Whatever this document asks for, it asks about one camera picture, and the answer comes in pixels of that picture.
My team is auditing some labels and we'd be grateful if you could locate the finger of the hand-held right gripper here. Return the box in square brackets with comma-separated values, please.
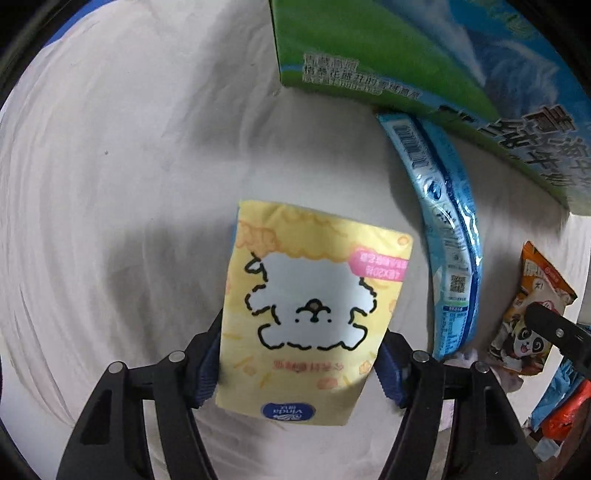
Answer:
[523, 301, 591, 380]

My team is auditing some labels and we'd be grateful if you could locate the white bed sheet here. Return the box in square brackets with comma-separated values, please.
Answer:
[0, 0, 591, 480]

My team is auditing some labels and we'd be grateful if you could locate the yellow cartoon snack pouch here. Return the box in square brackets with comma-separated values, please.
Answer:
[215, 199, 413, 427]

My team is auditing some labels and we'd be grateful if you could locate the blue and orange snack packet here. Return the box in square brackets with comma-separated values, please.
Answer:
[529, 359, 591, 444]

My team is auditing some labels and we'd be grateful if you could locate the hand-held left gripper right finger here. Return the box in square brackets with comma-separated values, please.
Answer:
[373, 329, 540, 480]

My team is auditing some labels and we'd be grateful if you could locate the orange panda snack packet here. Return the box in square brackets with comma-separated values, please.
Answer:
[488, 240, 578, 378]

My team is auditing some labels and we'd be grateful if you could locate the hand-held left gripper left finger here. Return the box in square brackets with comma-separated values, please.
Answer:
[56, 309, 225, 480]

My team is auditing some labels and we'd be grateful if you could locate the green and blue carton box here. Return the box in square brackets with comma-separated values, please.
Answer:
[270, 0, 591, 214]

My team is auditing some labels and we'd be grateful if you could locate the blue plastic snack packet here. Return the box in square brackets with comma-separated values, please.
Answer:
[377, 112, 484, 361]

